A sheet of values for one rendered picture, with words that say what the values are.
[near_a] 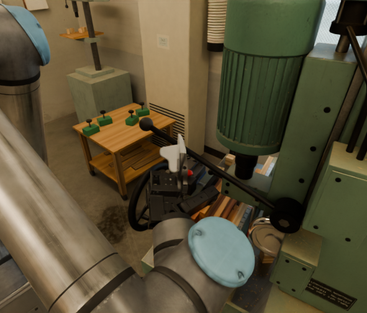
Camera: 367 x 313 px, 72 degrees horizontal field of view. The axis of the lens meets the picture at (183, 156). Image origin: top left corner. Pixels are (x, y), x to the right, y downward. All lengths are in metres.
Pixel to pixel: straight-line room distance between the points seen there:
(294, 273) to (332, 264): 0.12
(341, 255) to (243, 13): 0.53
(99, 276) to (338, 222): 0.38
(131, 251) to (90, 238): 1.57
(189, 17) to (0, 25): 1.53
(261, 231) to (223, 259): 0.34
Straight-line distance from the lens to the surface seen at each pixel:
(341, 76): 0.51
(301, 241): 0.61
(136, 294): 0.29
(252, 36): 0.50
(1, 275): 0.96
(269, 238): 0.65
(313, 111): 0.53
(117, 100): 2.87
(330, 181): 0.45
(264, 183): 0.73
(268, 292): 0.85
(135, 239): 1.92
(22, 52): 0.62
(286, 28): 0.50
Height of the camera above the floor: 1.53
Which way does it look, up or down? 36 degrees down
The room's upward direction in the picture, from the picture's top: straight up
